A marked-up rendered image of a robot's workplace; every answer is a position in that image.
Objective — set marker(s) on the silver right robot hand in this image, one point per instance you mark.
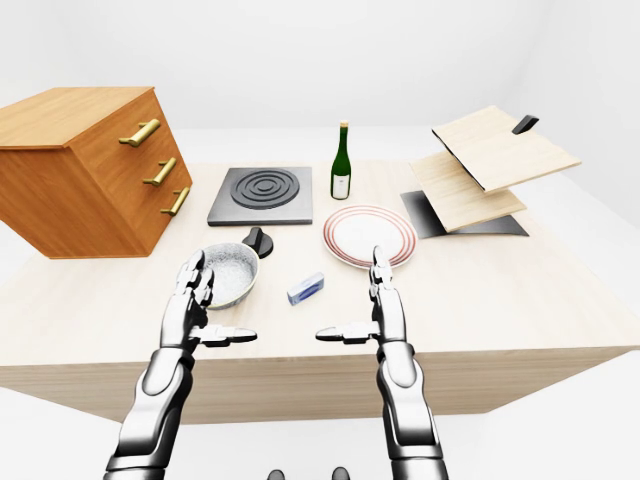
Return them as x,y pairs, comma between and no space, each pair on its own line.
390,315

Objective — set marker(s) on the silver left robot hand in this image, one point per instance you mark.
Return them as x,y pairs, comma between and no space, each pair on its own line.
180,320

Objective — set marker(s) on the patterned grey bowl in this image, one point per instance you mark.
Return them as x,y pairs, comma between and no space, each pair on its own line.
232,272

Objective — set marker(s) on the white plate with red rings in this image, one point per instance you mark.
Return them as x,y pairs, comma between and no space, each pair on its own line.
367,232

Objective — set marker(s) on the flat dark stove plate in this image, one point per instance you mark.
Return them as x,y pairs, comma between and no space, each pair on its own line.
265,196

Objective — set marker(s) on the small blue and white box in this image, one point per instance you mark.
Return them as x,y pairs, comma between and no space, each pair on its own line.
305,289

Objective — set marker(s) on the wooden cabinet drawer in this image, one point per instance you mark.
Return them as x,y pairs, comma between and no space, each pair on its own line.
107,145
150,225
132,187

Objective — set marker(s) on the round black stove knob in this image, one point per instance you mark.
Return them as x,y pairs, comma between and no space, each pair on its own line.
259,242

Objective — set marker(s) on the green wine bottle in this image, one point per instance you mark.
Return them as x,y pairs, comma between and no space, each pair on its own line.
341,167

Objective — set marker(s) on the small dark rounded shape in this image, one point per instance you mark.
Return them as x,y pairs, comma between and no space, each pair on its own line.
275,475
340,473

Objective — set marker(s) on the wooden cabinet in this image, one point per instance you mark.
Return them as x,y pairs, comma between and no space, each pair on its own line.
40,165

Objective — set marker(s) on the wooden rack with black frame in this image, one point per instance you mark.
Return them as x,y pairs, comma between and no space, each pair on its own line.
500,150

